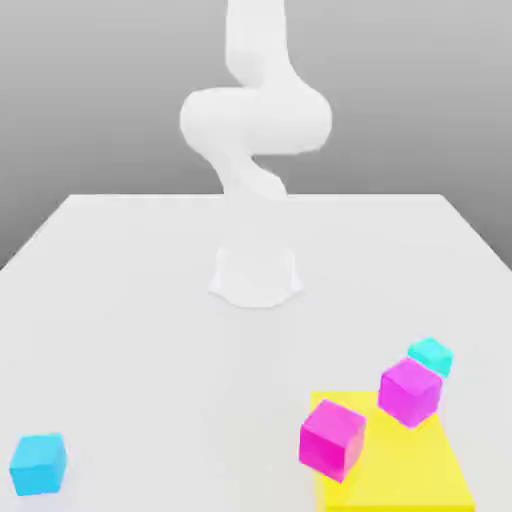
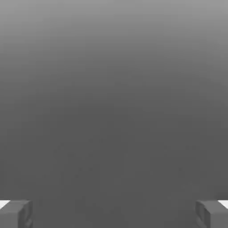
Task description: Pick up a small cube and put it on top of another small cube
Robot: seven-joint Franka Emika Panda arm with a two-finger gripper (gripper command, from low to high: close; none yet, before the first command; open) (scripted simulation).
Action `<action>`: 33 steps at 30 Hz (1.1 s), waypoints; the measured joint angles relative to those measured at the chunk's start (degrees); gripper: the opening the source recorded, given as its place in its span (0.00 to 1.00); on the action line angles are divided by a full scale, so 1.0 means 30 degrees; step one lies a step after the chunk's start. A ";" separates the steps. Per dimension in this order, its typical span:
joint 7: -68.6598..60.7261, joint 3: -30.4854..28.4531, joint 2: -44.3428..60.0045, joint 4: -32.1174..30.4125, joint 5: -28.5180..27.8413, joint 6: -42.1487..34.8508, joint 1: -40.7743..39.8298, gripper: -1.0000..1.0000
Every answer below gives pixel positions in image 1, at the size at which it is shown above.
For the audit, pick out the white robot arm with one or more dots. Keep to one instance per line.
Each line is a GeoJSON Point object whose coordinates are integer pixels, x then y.
{"type": "Point", "coordinates": [256, 120]}

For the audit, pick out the small pink cube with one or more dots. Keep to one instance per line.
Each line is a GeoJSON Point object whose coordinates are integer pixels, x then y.
{"type": "Point", "coordinates": [330, 440]}

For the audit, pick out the small turquoise cube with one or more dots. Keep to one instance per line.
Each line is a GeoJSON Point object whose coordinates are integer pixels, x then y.
{"type": "Point", "coordinates": [434, 354]}

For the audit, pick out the small violet cube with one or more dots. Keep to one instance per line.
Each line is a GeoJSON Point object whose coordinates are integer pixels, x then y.
{"type": "Point", "coordinates": [408, 392]}

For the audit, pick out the small blue cube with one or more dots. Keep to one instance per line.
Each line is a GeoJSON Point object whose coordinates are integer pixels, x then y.
{"type": "Point", "coordinates": [38, 464]}

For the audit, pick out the large yellow box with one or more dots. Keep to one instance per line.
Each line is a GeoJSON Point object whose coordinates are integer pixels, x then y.
{"type": "Point", "coordinates": [400, 468]}

